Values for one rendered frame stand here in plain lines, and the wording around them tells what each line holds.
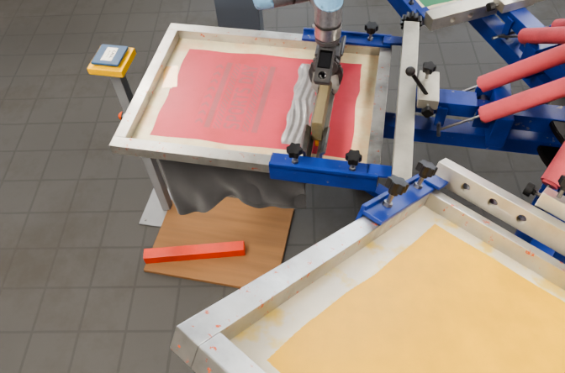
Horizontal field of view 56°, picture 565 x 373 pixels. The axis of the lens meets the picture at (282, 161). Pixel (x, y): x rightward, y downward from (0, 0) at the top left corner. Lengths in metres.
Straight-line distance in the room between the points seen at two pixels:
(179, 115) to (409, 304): 1.04
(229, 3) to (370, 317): 1.70
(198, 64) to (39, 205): 1.36
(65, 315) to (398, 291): 1.85
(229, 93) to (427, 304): 1.05
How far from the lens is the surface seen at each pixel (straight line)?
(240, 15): 2.35
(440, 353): 0.88
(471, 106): 1.64
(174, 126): 1.69
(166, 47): 1.92
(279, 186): 1.70
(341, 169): 1.48
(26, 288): 2.71
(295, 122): 1.65
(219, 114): 1.70
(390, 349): 0.83
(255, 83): 1.78
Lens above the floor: 2.17
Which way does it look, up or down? 51 degrees down
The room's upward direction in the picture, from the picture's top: 4 degrees counter-clockwise
